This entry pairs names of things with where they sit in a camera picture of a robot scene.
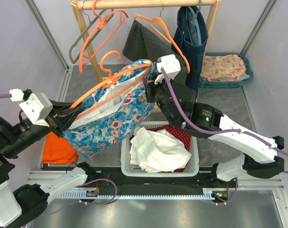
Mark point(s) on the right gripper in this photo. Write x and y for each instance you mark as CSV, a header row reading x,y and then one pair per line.
x,y
150,87

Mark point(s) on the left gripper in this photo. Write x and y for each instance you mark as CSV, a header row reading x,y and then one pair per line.
x,y
68,117

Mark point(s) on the blue floral skirt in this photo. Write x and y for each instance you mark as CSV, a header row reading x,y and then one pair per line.
x,y
111,113

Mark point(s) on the red polka dot skirt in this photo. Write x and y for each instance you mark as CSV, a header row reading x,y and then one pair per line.
x,y
179,134

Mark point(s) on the orange hanger of floral skirt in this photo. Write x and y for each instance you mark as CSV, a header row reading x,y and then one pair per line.
x,y
110,80

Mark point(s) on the white blouse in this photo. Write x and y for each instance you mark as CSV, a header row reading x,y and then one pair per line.
x,y
158,149

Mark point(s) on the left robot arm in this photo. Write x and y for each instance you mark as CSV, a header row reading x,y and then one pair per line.
x,y
19,207

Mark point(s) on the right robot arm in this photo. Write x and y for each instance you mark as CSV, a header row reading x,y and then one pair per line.
x,y
259,158

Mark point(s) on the orange hanger of grey garment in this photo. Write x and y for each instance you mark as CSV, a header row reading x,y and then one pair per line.
x,y
160,22

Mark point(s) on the blue-grey hanger of denim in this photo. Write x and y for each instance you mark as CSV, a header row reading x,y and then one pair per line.
x,y
192,23

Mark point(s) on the orange cloth on floor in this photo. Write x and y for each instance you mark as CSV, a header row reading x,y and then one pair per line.
x,y
58,151

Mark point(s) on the green laundry tub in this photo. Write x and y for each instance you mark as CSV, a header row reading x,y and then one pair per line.
x,y
206,84

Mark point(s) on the grey dotted garment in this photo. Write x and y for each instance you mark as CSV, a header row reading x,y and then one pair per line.
x,y
142,43

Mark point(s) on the dark denim garment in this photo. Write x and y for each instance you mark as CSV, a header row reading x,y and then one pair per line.
x,y
193,53

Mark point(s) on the pink patterned clothes in tub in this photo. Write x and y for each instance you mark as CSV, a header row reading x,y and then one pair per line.
x,y
227,68

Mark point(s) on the white plastic laundry basket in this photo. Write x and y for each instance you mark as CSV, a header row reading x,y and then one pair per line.
x,y
191,168

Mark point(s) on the wooden clothes rack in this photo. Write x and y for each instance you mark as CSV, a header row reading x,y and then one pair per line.
x,y
79,6

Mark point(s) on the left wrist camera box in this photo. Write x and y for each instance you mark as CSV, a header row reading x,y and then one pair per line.
x,y
37,107

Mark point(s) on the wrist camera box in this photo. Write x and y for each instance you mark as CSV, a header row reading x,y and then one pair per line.
x,y
170,64
37,107

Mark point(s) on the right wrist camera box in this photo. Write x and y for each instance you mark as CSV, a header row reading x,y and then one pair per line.
x,y
170,64

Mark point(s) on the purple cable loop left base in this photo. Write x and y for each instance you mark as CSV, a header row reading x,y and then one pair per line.
x,y
103,184

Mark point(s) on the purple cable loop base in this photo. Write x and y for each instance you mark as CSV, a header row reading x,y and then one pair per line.
x,y
103,184
225,198

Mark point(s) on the slotted cable duct rail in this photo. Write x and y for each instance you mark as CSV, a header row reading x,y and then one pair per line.
x,y
86,195

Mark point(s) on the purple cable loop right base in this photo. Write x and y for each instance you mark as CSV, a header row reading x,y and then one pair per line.
x,y
225,198

